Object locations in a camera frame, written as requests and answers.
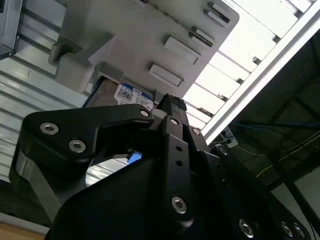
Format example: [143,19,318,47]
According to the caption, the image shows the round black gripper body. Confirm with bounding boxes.
[46,157,315,240]

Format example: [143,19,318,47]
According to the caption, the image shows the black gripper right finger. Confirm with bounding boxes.
[175,96,311,240]

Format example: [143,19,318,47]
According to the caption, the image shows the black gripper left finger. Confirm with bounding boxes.
[8,94,196,229]

